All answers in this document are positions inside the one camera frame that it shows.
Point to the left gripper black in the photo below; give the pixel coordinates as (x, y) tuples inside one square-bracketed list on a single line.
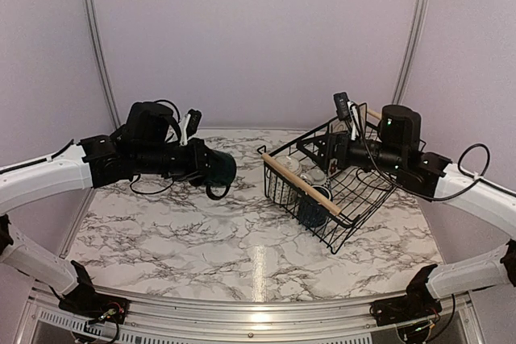
[(197, 161)]

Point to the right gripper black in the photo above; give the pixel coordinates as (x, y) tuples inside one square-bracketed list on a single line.
[(315, 141)]

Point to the dark blue mug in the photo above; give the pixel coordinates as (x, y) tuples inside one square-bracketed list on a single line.
[(311, 214)]

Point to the dark green mug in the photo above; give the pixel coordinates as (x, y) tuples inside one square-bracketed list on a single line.
[(215, 171)]

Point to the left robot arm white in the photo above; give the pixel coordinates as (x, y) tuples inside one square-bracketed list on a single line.
[(91, 163)]

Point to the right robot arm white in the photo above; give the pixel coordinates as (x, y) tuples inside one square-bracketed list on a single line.
[(446, 183)]

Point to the square patterned plate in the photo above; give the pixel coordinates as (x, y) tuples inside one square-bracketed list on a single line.
[(332, 164)]

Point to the white patterned mug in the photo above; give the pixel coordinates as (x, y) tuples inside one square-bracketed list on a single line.
[(279, 189)]

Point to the front wooden rack handle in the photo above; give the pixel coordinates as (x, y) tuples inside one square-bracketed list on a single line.
[(299, 183)]

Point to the wooden rack handle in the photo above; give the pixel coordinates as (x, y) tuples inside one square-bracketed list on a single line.
[(299, 183), (374, 114)]

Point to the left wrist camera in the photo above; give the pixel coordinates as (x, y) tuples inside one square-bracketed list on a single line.
[(189, 125)]

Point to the black wire dish rack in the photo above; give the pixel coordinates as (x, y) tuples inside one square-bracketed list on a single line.
[(360, 194)]

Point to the rear wooden rack handle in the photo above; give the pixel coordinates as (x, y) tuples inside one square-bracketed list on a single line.
[(374, 114)]

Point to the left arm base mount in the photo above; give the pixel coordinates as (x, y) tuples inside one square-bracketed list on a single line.
[(84, 300)]

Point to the aluminium front table rail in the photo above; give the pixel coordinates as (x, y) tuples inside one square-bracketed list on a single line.
[(160, 319)]

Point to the aluminium frame post right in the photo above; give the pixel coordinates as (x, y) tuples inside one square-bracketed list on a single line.
[(415, 34)]

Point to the aluminium frame post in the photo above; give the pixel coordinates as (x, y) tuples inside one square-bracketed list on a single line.
[(100, 61), (415, 34)]

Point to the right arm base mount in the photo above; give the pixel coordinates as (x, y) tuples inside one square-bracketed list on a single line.
[(417, 302)]

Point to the aluminium frame post left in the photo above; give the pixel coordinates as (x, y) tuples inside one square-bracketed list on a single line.
[(100, 61)]

